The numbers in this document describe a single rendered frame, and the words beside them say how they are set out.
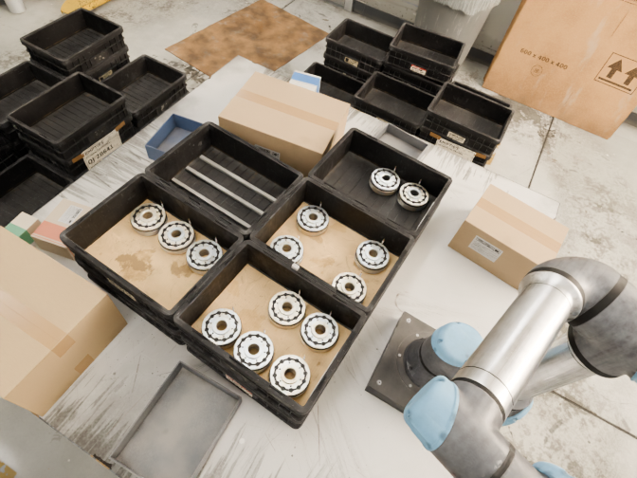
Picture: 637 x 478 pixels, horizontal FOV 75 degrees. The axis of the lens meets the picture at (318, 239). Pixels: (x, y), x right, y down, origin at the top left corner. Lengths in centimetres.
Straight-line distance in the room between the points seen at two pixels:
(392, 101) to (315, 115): 110
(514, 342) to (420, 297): 84
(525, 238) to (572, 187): 177
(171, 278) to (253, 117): 66
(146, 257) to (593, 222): 266
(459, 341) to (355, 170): 73
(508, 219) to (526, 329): 93
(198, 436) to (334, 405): 37
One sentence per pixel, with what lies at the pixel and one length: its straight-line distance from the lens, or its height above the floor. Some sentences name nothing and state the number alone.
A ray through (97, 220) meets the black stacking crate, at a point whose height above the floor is 89.
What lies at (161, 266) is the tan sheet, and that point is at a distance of 129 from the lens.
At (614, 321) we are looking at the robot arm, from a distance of 81.
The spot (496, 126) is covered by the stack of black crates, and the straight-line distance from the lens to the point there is 255.
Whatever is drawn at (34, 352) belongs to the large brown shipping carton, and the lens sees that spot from 120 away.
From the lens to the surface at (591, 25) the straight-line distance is 364.
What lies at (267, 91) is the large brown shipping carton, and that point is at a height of 90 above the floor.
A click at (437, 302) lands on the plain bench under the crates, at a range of 146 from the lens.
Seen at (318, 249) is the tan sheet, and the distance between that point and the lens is 130.
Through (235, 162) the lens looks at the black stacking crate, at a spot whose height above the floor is 83.
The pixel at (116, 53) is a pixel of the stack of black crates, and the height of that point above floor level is 48.
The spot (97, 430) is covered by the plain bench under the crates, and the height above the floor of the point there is 70.
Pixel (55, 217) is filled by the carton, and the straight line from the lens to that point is 156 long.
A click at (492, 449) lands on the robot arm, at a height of 144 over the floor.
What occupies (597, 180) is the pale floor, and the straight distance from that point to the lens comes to 346.
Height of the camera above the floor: 192
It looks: 56 degrees down
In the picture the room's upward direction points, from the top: 12 degrees clockwise
